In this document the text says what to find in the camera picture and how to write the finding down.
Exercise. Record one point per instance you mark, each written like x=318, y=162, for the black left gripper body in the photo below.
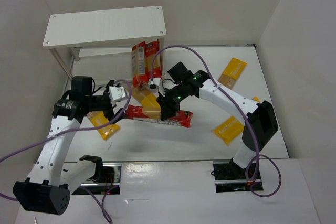
x=109, y=107

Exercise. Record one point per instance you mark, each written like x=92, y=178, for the white shelf with metal legs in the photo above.
x=102, y=28

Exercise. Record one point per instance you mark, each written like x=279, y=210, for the red spaghetti bag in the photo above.
x=153, y=115

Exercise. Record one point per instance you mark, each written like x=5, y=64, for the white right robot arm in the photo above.
x=258, y=118

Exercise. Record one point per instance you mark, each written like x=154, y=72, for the yellow pasta bag centre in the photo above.
x=145, y=97

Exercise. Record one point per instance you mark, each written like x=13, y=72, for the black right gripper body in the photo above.
x=166, y=102

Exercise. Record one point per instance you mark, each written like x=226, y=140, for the yellow pasta bag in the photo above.
x=232, y=72
x=229, y=130
x=97, y=119
x=145, y=97

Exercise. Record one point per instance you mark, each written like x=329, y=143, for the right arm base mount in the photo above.
x=229, y=179

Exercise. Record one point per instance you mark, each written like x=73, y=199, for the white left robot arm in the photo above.
x=48, y=186

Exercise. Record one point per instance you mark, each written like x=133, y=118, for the red spaghetti bag shelf left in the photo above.
x=138, y=60

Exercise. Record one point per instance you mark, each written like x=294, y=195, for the yellow pasta bag near right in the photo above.
x=229, y=130

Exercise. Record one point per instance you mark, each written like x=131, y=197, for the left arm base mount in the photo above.
x=109, y=183

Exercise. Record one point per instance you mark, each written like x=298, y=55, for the red spaghetti bag shelf right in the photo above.
x=150, y=50

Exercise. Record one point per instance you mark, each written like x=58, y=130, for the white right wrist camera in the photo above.
x=156, y=84

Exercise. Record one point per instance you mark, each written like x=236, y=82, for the yellow pasta bag left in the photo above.
x=97, y=119

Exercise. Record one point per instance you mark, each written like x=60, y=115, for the yellow pasta bag far right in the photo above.
x=232, y=72

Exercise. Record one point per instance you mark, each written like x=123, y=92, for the red spaghetti bag shelf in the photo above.
x=138, y=60
x=150, y=50

